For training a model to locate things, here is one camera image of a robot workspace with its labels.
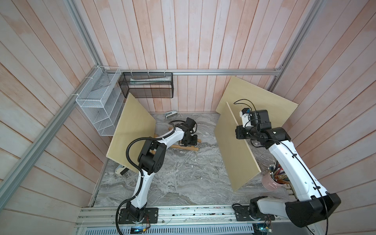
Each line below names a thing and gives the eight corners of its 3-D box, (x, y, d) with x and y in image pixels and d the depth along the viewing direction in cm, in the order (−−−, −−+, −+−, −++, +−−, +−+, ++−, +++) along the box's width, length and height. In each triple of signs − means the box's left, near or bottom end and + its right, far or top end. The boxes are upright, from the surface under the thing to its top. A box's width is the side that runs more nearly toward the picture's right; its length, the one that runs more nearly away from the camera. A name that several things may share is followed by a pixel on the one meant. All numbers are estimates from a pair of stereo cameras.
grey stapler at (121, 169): (116, 173, 90) (113, 170, 87) (121, 166, 92) (118, 164, 89) (124, 177, 88) (122, 174, 85) (128, 170, 91) (126, 167, 88)
